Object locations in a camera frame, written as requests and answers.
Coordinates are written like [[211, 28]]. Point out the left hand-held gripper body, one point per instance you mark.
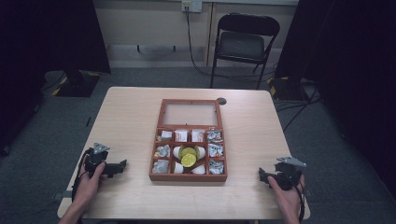
[[96, 157]]

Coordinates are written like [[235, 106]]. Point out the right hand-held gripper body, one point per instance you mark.
[[288, 174]]

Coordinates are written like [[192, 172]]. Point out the person's right hand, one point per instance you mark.
[[291, 199]]

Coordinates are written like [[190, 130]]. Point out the person's left hand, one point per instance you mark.
[[88, 189]]

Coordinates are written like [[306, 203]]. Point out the silver sachet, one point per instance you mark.
[[162, 151], [160, 166]]

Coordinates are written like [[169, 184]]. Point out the blue white sachet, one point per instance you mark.
[[215, 150], [216, 166], [214, 136]]

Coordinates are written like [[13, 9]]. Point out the white grey sachet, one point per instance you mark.
[[166, 135]]

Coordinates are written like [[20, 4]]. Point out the white orange sachet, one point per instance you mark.
[[181, 135], [197, 135]]

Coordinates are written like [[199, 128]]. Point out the wooden compartment box with lid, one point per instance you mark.
[[186, 178]]

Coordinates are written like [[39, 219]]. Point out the black stand base striped tape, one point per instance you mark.
[[285, 88], [76, 84]]

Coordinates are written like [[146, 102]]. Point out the black curtain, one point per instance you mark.
[[351, 62], [46, 46]]

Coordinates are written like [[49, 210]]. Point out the black folding chair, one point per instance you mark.
[[242, 45]]

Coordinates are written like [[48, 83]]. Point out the grey table bracket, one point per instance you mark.
[[62, 196]]

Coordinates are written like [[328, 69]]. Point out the wooden wall post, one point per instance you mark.
[[209, 34]]

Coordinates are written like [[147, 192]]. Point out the white wall outlet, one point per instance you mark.
[[192, 5]]

